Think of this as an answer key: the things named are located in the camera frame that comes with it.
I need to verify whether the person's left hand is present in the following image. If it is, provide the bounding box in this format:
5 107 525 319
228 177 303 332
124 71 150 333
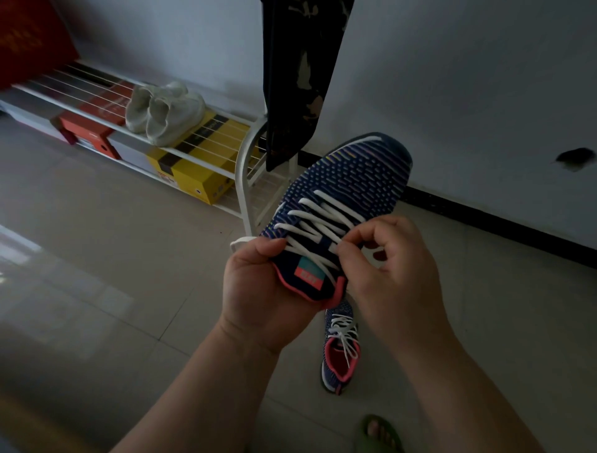
218 235 327 355

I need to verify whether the person's right hand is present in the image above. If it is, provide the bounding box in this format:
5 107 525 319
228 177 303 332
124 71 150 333
336 214 456 358

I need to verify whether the white shoelace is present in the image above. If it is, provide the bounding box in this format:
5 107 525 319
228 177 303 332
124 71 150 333
326 313 360 370
272 189 367 286

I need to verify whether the blue knit sneaker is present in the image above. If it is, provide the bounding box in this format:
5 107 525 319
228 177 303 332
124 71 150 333
231 132 415 310
320 299 363 396

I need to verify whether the person's left forearm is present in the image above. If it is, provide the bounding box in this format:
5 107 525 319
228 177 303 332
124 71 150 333
109 322 280 453

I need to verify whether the person's right forearm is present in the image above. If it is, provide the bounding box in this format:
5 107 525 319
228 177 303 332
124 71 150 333
396 331 547 453

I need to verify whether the person's right leg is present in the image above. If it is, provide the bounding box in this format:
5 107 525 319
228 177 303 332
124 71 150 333
366 419 397 447

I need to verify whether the black baseboard strip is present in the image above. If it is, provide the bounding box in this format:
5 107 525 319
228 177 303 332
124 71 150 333
296 149 597 271

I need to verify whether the white metal shoe rack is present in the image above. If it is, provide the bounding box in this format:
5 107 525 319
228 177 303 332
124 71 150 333
0 59 299 238

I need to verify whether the yellow shoe box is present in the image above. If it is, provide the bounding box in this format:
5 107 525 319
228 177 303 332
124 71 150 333
146 110 264 206

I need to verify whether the green foam slipper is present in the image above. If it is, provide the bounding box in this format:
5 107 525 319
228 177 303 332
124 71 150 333
354 414 405 453

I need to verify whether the black hanging garment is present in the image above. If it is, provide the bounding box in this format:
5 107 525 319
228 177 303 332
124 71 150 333
260 0 355 172

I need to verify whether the red shoe box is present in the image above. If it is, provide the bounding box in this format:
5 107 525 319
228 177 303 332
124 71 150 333
55 80 136 161

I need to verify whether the white and grey shoe box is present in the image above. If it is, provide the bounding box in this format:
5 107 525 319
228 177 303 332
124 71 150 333
0 100 75 146

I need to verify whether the large red paper bag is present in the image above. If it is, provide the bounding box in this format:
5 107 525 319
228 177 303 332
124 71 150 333
0 0 81 90

